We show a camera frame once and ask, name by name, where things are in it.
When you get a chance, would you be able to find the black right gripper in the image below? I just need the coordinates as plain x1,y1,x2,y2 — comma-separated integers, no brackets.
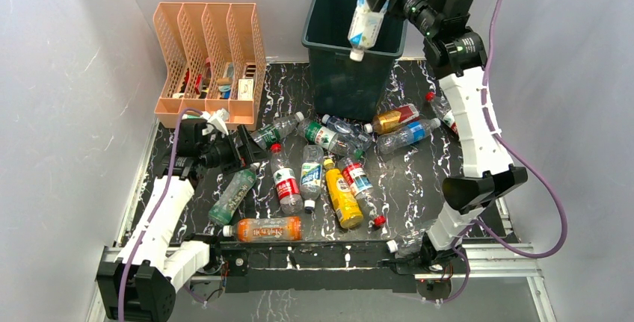
360,0,440,39

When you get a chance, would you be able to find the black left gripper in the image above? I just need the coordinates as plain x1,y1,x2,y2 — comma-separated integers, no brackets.
200,125,271,175

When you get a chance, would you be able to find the white label bottle white cap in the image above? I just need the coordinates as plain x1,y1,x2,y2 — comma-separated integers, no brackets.
348,0,385,62

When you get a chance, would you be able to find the blue white label bottle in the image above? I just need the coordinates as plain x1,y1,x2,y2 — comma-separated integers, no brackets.
300,145,324,214

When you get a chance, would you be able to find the red label water bottle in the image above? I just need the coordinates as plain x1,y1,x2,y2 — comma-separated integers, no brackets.
271,143,303,214

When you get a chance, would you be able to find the orange drink bottle white cap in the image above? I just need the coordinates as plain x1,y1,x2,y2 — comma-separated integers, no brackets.
222,216,302,243

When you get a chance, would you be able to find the red blue label bottle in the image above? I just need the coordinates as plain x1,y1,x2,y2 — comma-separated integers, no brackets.
337,157,387,229

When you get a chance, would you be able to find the yellow honey drink bottle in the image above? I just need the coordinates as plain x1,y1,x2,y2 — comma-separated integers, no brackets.
323,158,363,229

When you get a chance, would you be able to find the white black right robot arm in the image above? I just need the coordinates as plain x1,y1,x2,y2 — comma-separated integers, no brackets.
364,0,528,273

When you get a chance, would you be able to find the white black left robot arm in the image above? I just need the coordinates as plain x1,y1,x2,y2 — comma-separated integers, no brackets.
96,118,266,321

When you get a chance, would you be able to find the dark green plastic bin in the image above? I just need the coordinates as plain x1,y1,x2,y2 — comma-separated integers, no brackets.
301,0,407,122

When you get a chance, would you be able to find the clear bottle green label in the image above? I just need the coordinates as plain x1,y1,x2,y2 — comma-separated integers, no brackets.
251,112,304,150

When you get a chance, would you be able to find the green tea bottle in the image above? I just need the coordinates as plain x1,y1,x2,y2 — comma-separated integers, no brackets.
208,163,260,226

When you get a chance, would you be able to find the green label bottle green cap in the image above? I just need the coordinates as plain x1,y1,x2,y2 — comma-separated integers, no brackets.
296,119,364,158

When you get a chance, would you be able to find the orange plastic file organizer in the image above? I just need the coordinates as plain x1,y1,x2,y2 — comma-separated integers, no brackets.
153,2,267,131

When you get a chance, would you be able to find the clear blue crushed bottle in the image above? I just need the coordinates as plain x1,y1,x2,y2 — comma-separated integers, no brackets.
321,114,373,151

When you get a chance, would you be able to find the red label bottle far right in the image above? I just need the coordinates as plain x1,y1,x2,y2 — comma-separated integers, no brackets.
425,92,458,135

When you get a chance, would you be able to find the gold red label bottle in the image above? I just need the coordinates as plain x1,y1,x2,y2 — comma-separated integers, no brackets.
363,104,420,134

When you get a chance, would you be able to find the blue label clear bottle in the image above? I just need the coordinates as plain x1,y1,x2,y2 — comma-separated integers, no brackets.
377,118,441,155

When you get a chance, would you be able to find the clear bottle near right base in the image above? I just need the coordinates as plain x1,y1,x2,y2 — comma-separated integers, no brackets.
387,219,436,258

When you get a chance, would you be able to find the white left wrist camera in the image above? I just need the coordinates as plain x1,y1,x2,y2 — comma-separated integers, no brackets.
200,108,230,135

